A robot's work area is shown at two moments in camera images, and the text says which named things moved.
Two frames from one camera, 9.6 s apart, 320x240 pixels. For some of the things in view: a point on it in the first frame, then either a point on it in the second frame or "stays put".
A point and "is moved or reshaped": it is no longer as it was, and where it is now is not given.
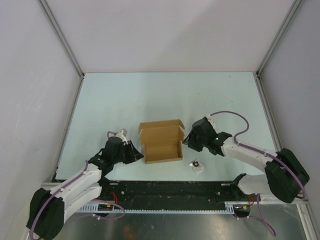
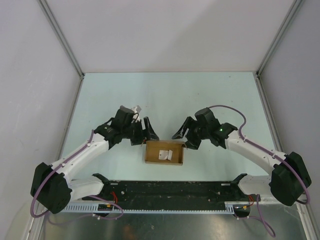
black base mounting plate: (171, 193) stays put
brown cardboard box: (162, 140) is moved or reshaped
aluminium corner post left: (50, 16) stays put
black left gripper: (133, 154) to (139, 139)
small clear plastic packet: (197, 166) to (164, 154)
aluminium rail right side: (273, 131) stays put
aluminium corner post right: (294, 8) stays put
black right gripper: (190, 139) to (191, 142)
